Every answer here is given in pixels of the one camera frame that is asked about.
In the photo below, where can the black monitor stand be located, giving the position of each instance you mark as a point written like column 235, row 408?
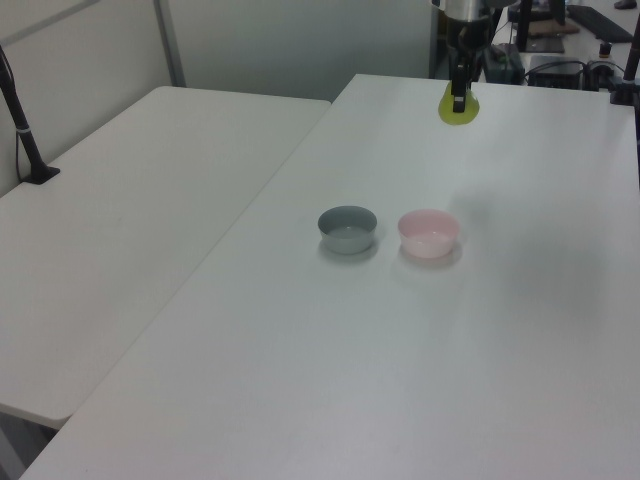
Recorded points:
column 542, row 46

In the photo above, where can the black clamped camera pole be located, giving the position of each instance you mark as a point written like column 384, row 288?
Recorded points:
column 631, row 60

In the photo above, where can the yellow-green pear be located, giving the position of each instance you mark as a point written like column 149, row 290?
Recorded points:
column 446, row 114

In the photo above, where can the black electronics box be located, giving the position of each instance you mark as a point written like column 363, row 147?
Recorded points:
column 555, row 72

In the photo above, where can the pink plastic bowl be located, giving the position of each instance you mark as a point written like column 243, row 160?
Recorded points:
column 427, row 247

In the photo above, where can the black camera pole with tie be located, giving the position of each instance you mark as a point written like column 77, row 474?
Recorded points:
column 30, row 150

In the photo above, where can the grey aluminium partition post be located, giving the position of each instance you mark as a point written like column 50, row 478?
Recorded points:
column 170, row 45

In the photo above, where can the white side table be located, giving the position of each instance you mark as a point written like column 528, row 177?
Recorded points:
column 125, row 225

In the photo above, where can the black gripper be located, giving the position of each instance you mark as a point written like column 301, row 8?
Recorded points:
column 477, row 35

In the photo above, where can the grey plastic bowl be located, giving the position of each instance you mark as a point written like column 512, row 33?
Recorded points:
column 347, row 245

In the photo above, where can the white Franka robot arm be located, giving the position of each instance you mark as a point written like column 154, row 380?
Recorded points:
column 465, row 7

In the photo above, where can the black keyboard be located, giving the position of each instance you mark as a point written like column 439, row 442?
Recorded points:
column 600, row 22

